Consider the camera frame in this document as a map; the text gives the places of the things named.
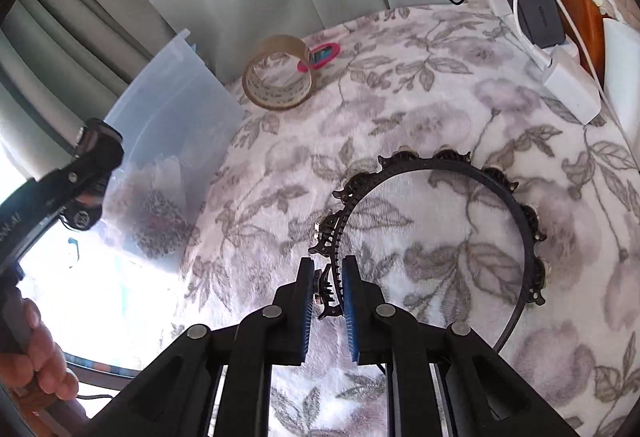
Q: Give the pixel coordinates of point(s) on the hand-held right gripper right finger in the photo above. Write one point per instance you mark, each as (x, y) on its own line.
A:
(351, 312)

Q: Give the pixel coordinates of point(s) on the brown packing tape roll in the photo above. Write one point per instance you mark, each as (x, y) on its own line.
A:
(300, 93)

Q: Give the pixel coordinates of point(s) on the white charger adapter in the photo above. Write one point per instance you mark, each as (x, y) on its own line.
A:
(572, 87)

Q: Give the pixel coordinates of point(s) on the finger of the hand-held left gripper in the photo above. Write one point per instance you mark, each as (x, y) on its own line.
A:
(85, 212)
(100, 147)

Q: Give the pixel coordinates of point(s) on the black charger block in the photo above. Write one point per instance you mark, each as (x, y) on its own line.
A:
(540, 12)

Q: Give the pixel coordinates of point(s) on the wooden cabinet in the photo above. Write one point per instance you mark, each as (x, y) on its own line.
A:
(585, 12)

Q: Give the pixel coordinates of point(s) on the clear plastic storage container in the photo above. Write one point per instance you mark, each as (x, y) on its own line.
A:
(175, 107)

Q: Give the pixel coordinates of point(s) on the leopard print scrunchie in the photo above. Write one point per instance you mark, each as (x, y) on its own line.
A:
(160, 224)

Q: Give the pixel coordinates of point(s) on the small pink round mirror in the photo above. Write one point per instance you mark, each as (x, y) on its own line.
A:
(325, 54)

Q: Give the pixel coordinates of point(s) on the white cylinder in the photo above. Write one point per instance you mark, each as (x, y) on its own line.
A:
(622, 67)

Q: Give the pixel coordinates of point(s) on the black toothed headband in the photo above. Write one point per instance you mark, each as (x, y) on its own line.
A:
(425, 163)

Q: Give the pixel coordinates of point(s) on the person's left hand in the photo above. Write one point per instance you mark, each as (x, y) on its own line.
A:
(50, 367)

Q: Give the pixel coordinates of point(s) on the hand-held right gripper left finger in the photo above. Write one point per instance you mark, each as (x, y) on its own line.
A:
(304, 312)

